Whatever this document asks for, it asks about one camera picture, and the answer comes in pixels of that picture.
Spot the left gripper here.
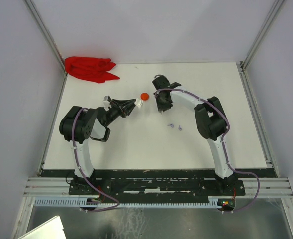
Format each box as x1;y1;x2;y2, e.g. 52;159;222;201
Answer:
104;98;138;126

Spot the white charging case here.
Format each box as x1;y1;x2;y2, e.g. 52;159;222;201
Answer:
134;98;144;108

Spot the orange charging case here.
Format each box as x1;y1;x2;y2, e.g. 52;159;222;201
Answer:
140;92;150;101

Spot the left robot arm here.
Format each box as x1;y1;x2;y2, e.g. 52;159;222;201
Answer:
59;96;143;194

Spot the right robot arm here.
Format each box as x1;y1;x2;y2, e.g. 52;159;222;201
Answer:
152;75;236;195

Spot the red cloth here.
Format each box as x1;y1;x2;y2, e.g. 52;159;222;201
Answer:
64;56;120;83

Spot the metal sheet corner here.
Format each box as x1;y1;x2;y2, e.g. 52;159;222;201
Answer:
19;216;66;239

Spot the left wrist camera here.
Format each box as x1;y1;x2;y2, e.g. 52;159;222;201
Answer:
103;96;112;107

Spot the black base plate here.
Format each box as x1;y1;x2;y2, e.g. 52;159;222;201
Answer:
40;168;276;204

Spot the right frame post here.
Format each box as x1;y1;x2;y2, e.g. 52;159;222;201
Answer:
239;0;285;73

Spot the frame post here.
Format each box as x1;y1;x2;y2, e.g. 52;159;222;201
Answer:
239;0;285;73
21;0;68;74

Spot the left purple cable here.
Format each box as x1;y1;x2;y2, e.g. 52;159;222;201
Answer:
71;107;121;214

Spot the blue cable duct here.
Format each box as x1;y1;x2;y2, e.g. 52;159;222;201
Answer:
34;197;221;209

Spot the left frame post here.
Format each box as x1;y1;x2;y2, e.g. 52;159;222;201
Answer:
21;0;68;74

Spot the aluminium rail front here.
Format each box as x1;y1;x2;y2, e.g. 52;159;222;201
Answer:
23;177;293;199

